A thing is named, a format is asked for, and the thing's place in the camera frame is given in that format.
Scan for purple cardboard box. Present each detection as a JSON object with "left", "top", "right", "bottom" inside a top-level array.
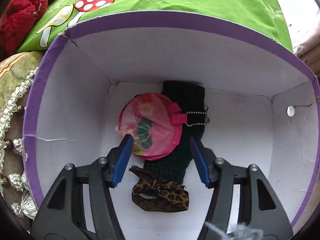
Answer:
[{"left": 23, "top": 11, "right": 319, "bottom": 239}]

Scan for white lace floral curtain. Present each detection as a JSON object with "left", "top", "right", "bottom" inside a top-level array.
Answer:
[{"left": 265, "top": 0, "right": 320, "bottom": 78}]

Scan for dark red fluffy knit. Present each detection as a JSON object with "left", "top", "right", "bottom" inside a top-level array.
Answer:
[{"left": 1, "top": 0, "right": 48, "bottom": 57}]

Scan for green cartoon mushroom bedsheet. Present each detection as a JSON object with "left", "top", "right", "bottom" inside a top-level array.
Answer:
[{"left": 18, "top": 0, "right": 292, "bottom": 53}]

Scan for striped tasselled cushion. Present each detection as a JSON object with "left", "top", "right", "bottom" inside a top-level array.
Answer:
[{"left": 1, "top": 51, "right": 43, "bottom": 220}]

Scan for dark green knit glove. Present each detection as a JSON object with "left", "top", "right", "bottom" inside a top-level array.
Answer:
[{"left": 143, "top": 81, "right": 208, "bottom": 184}]

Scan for pink folding round fan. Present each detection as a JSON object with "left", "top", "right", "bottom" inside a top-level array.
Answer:
[{"left": 116, "top": 93, "right": 188, "bottom": 161}]

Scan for leopard print scrunchie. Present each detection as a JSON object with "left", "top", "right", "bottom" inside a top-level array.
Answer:
[{"left": 129, "top": 165, "right": 190, "bottom": 213}]

